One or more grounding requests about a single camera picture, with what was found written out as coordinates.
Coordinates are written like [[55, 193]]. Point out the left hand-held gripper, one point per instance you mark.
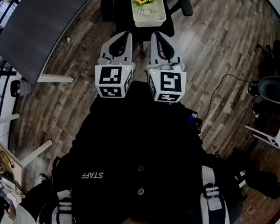
[[113, 79]]

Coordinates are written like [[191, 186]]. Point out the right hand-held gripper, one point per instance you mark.
[[169, 84]]

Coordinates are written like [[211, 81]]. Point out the white perforated plastic basket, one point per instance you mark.
[[149, 15]]

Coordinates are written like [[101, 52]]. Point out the black office chair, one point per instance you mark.
[[122, 16]]

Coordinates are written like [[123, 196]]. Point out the person's black jacket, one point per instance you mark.
[[138, 139]]

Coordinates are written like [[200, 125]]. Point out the black waste bin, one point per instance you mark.
[[16, 89]]

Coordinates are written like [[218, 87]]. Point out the grey seat swivel chair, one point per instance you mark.
[[273, 89]]

